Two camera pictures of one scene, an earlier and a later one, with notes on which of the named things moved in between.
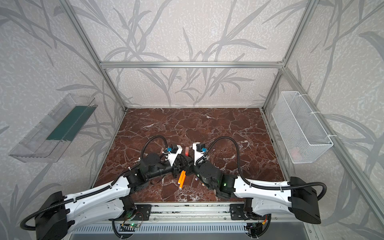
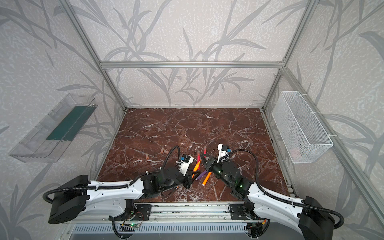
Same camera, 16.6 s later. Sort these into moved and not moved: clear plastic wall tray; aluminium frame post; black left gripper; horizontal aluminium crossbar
Moved: black left gripper
Not moved: aluminium frame post; horizontal aluminium crossbar; clear plastic wall tray
